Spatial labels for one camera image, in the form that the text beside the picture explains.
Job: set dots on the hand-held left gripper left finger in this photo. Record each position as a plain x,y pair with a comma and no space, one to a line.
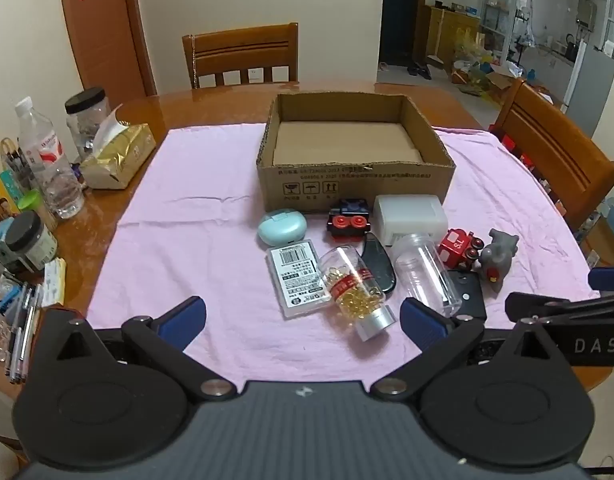
182,317

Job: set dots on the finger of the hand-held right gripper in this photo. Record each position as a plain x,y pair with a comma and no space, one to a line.
609,278
552,305

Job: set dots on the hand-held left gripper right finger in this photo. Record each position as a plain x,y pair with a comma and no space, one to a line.
424,320

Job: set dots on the black square box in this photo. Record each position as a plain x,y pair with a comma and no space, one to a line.
469,295

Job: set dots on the grey toy animal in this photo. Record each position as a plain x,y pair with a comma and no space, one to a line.
499,260

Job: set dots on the clear bottle of golden capsules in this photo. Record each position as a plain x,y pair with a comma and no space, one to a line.
357,295

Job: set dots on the red toy train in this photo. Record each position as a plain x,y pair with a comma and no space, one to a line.
454,250

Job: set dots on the clear card case with barcode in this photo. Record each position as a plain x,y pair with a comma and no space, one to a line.
297,280

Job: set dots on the teal earbud case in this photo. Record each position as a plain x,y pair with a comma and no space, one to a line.
282,227

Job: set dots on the cardboard box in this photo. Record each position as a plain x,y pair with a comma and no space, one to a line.
337,187

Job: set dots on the empty clear plastic jar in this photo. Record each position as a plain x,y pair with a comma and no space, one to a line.
424,272

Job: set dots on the black glossy teardrop tool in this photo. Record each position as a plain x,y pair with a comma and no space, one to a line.
377,260

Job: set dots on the pink cloth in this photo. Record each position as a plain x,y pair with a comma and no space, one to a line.
197,240

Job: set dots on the white plastic box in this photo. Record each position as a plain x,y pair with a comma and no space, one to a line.
409,217

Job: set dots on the black and red toy car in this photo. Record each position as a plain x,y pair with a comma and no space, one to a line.
348,220

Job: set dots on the yellow note pad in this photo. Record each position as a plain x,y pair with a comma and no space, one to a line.
54,282

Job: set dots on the wooden chair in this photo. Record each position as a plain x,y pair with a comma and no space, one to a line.
552,150
239,47

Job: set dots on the bundle of pens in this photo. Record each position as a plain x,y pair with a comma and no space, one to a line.
22,330

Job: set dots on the golden tissue pack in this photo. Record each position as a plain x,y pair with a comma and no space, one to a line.
117,157

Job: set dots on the labelled jar with black lid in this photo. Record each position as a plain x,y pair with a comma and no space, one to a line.
24,242

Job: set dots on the white refrigerator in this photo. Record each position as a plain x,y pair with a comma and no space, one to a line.
594,85

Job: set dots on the clear water bottle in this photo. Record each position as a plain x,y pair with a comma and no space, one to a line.
49,160

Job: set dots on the clear jar with black lid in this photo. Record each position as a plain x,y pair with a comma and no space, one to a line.
87,115

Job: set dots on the pen holder with pens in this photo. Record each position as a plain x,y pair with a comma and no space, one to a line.
14,165

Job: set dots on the pile of cardboard boxes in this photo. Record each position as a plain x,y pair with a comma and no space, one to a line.
487,77

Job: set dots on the black kettle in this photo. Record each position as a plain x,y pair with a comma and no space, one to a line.
571,44

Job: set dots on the wooden cabinet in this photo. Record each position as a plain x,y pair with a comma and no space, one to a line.
452,32

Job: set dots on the wooden door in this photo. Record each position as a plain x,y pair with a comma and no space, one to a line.
107,35

